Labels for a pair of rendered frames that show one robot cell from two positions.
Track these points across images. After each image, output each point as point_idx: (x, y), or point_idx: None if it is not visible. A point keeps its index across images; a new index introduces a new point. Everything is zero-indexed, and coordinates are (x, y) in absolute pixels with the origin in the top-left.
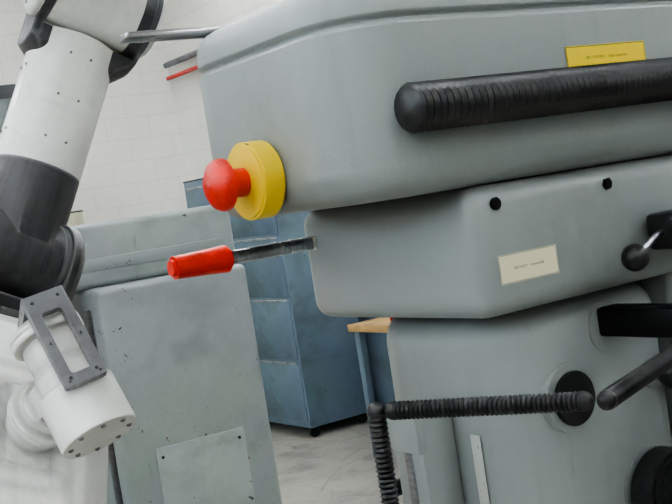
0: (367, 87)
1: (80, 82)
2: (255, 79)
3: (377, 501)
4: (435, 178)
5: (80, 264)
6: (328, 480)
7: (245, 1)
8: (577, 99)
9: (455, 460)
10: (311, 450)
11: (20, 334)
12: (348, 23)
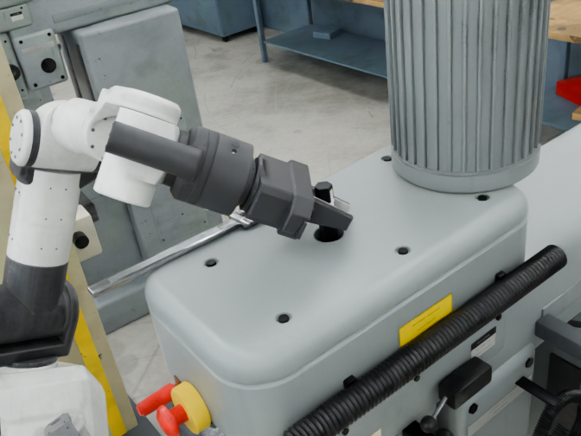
0: (264, 418)
1: (60, 207)
2: (188, 358)
3: (264, 98)
4: None
5: (77, 316)
6: (234, 79)
7: None
8: (403, 385)
9: None
10: (224, 53)
11: None
12: (252, 384)
